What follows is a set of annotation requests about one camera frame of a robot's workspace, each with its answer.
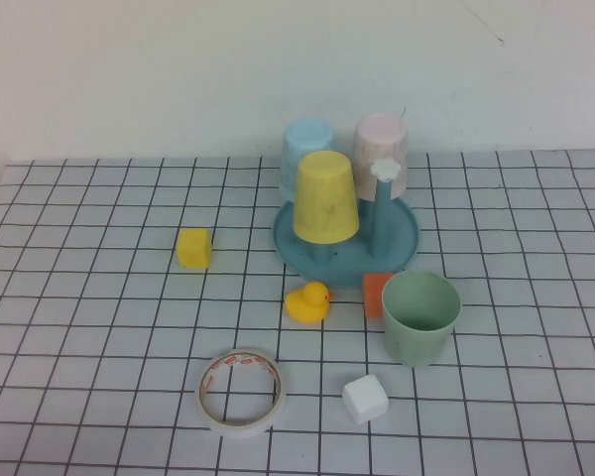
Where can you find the pale green plastic cup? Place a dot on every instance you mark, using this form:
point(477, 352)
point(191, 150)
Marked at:
point(416, 342)

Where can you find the yellow plastic cup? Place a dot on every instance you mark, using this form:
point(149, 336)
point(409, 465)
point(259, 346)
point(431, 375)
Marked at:
point(324, 198)

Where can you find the teal cup stand white knobs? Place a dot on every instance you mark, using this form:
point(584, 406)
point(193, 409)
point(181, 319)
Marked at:
point(394, 248)

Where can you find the light blue plastic cup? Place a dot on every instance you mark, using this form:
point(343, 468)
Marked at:
point(302, 141)

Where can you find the pale pink plastic cup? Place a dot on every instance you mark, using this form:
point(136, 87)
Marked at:
point(377, 141)

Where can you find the yellow rubber duck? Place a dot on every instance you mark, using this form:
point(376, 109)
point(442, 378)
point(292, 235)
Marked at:
point(305, 307)

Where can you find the orange foam cube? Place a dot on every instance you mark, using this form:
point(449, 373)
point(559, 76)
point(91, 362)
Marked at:
point(373, 297)

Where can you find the yellow foam cube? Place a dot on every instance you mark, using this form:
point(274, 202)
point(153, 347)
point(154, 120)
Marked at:
point(193, 248)

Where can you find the white foam cube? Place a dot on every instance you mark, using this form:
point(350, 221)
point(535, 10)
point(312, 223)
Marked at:
point(364, 399)

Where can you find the white tape roll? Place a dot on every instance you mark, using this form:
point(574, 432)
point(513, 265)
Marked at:
point(238, 431)

